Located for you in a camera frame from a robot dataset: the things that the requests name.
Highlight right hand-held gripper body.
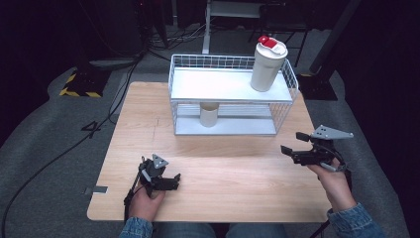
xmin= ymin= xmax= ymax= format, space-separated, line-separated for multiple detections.
xmin=291 ymin=124 xmax=355 ymax=174

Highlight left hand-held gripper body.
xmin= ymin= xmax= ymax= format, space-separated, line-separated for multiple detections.
xmin=136 ymin=153 xmax=170 ymax=198

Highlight white paper cup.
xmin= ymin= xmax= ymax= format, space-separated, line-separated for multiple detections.
xmin=198 ymin=101 xmax=221 ymax=129

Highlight white cup with red lid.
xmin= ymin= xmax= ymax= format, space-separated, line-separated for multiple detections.
xmin=249 ymin=35 xmax=289 ymax=93

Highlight white wire shelf rack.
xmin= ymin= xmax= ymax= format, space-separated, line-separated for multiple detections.
xmin=167 ymin=54 xmax=300 ymax=137

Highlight person's left hand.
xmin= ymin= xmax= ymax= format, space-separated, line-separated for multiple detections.
xmin=127 ymin=188 xmax=166 ymax=223

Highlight person's right hand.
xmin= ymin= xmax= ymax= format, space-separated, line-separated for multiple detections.
xmin=306 ymin=158 xmax=359 ymax=213

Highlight person's left leg in jeans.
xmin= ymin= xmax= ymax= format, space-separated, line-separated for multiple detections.
xmin=152 ymin=221 xmax=216 ymax=238

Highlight person's leg in jeans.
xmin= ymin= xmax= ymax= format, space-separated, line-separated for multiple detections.
xmin=225 ymin=223 xmax=291 ymax=238
xmin=152 ymin=221 xmax=216 ymax=238

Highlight black stand with square base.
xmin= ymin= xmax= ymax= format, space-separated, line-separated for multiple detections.
xmin=296 ymin=0 xmax=364 ymax=102

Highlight grey tape strip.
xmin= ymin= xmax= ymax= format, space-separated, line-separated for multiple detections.
xmin=83 ymin=185 xmax=109 ymax=195

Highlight person's right leg in jeans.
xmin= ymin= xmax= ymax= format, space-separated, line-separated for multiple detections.
xmin=225 ymin=223 xmax=291 ymax=238

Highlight yellow black striped stand base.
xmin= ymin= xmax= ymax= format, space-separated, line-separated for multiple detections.
xmin=58 ymin=68 xmax=112 ymax=99

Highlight grey flat stand base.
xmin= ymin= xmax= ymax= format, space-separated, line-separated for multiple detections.
xmin=88 ymin=57 xmax=137 ymax=69

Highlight right hand-held gripper black cable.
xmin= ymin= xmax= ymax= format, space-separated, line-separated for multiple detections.
xmin=308 ymin=145 xmax=354 ymax=238

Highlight hand-held gripper black cable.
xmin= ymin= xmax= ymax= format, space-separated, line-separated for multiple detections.
xmin=308 ymin=145 xmax=354 ymax=238
xmin=123 ymin=172 xmax=144 ymax=222

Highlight left hand-held gripper black cable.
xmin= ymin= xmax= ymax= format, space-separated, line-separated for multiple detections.
xmin=123 ymin=172 xmax=144 ymax=222

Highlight long black floor cable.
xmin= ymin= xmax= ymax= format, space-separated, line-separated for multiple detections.
xmin=1 ymin=54 xmax=144 ymax=238

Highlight black chair frame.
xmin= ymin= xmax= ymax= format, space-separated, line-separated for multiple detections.
xmin=247 ymin=2 xmax=314 ymax=68

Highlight bundle of floor cables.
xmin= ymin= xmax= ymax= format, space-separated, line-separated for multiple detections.
xmin=144 ymin=22 xmax=213 ymax=62

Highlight white metal desk frame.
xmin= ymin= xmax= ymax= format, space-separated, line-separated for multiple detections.
xmin=201 ymin=0 xmax=285 ymax=58

